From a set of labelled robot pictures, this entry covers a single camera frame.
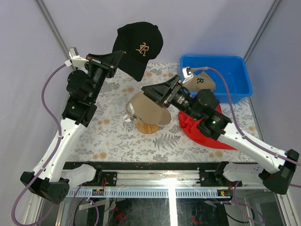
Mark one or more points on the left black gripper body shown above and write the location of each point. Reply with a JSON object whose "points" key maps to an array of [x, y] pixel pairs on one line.
{"points": [[98, 72]]}

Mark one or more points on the blue plastic bin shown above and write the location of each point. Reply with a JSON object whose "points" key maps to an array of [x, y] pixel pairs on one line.
{"points": [[232, 68]]}

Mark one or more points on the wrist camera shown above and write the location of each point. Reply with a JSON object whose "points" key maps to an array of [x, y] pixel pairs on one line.
{"points": [[75, 59], [187, 73]]}

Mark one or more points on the floral table mat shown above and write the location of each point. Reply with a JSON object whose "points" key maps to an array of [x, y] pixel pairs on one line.
{"points": [[109, 138]]}

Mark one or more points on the aluminium front rail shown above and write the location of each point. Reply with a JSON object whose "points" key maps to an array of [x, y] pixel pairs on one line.
{"points": [[162, 178]]}

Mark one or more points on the aluminium corner post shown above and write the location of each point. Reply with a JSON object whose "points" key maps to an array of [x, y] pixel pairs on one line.
{"points": [[53, 28], [270, 14]]}

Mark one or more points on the tan baseball cap with logo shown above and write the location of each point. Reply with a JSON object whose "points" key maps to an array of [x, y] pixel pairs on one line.
{"points": [[149, 111]]}

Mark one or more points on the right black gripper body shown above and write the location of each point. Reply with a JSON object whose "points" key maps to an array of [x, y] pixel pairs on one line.
{"points": [[180, 100]]}

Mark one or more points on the left aluminium corner post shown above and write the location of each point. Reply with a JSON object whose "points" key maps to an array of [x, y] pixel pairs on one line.
{"points": [[53, 28]]}

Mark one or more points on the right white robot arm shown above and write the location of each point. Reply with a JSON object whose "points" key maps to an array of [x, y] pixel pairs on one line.
{"points": [[274, 167]]}

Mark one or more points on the wooden hat stand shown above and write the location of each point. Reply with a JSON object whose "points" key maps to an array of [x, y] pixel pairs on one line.
{"points": [[146, 128]]}

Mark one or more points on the right aluminium corner post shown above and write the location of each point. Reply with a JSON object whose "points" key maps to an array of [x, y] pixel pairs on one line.
{"points": [[270, 14]]}

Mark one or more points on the black cap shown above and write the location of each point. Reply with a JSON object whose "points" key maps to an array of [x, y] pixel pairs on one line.
{"points": [[140, 42]]}

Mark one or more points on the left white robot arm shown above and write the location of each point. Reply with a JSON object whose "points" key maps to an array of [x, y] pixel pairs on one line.
{"points": [[47, 179]]}

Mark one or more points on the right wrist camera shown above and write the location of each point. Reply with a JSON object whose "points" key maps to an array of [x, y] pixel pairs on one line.
{"points": [[187, 73]]}

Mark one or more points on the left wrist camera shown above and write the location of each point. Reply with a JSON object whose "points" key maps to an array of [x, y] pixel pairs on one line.
{"points": [[75, 59]]}

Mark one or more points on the red cloth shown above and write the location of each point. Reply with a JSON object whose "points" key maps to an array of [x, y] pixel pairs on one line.
{"points": [[189, 126]]}

